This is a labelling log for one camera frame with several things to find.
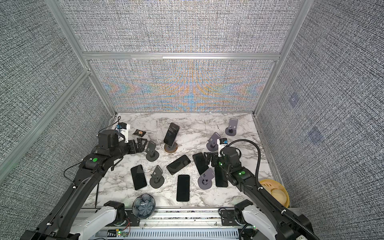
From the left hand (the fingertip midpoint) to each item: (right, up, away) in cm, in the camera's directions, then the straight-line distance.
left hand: (142, 139), depth 75 cm
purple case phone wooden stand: (+13, +1, +17) cm, 21 cm away
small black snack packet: (-12, +2, +30) cm, 32 cm away
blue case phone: (+31, -17, +19) cm, 40 cm away
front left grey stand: (+6, -22, +5) cm, 24 cm away
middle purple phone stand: (+38, -5, +20) cm, 43 cm away
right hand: (+36, -6, +7) cm, 37 cm away
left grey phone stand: (+1, -11, +16) cm, 19 cm away
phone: (+17, -17, +18) cm, 30 cm away
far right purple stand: (+53, +4, +29) cm, 61 cm away
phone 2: (-6, -23, +11) cm, 26 cm away
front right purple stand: (+32, -23, +5) cm, 40 cm away
